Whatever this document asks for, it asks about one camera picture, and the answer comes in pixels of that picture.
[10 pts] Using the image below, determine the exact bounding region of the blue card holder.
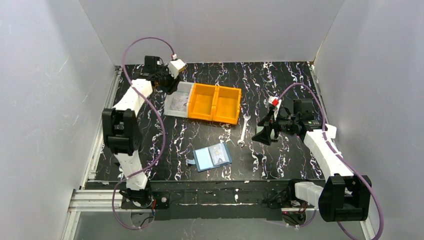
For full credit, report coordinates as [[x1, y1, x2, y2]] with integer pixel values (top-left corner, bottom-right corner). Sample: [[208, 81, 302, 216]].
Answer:
[[186, 142, 232, 172]]

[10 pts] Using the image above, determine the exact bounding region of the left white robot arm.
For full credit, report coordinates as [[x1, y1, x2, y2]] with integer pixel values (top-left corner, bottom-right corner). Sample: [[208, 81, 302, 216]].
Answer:
[[101, 53, 186, 205]]

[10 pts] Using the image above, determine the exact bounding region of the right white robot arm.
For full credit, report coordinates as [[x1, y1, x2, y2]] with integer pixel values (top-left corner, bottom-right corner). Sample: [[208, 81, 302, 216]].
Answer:
[[251, 97, 371, 222]]

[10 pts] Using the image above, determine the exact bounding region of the green card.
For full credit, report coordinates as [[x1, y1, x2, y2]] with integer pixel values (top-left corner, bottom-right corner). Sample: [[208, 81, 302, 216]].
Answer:
[[270, 129, 279, 141]]

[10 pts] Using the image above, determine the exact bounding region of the silver wrench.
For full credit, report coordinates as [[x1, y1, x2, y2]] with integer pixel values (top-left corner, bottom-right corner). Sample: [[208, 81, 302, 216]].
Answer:
[[237, 114, 251, 148]]

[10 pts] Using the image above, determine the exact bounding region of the white plastic bin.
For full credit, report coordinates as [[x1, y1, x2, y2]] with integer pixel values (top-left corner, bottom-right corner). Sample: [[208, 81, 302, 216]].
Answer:
[[164, 81, 194, 118]]

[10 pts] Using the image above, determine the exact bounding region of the white box with label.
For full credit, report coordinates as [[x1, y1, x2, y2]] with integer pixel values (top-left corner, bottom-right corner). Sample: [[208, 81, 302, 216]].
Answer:
[[322, 123, 337, 140]]

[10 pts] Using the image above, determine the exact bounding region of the left orange bin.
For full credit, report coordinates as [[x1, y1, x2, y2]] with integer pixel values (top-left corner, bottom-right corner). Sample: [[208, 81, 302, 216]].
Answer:
[[188, 83, 218, 121]]

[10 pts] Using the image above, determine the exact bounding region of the orange bin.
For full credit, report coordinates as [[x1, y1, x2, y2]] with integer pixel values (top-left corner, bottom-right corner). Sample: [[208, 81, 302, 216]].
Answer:
[[188, 83, 218, 121], [212, 86, 242, 125]]

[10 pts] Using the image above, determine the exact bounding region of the right orange bin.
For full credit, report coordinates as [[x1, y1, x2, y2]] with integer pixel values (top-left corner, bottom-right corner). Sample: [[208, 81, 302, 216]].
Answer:
[[212, 86, 242, 125]]

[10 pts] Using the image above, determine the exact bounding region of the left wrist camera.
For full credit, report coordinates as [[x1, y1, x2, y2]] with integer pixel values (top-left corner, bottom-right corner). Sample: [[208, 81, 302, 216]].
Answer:
[[167, 53, 186, 79]]

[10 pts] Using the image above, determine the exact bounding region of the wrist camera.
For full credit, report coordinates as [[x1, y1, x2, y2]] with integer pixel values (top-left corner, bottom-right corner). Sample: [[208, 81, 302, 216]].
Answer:
[[167, 53, 186, 79], [267, 96, 282, 119]]

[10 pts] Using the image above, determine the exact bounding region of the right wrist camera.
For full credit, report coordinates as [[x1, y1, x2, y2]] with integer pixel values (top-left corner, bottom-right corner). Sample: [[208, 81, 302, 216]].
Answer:
[[267, 96, 282, 119]]

